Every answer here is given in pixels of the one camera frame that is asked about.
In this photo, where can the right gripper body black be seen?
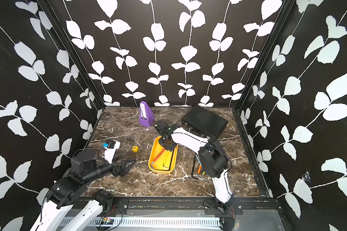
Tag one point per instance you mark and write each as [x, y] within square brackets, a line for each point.
[168, 147]

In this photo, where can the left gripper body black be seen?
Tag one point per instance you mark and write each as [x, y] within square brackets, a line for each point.
[115, 169]

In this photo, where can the red hex key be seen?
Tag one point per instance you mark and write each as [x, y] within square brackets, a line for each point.
[156, 157]

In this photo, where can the yellow plastic storage tray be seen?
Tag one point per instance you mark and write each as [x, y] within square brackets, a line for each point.
[158, 165]

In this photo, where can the dark long hex key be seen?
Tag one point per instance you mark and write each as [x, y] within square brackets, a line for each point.
[193, 168]

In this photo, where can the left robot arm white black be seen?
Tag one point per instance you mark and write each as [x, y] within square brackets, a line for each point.
[86, 167]

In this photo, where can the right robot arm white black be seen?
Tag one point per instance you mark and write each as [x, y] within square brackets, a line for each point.
[210, 152]

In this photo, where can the small yellow die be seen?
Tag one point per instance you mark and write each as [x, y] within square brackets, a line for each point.
[135, 149]

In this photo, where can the purple metronome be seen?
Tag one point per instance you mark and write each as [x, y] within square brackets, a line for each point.
[146, 117]

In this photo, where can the black briefcase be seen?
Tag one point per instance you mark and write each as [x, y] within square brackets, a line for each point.
[204, 122]

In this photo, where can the perforated metal strip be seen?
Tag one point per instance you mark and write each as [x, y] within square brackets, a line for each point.
[156, 222]

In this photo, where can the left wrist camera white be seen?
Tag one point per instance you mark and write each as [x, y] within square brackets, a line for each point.
[110, 146]

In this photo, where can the black front mounting rail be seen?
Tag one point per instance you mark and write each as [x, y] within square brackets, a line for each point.
[209, 205]

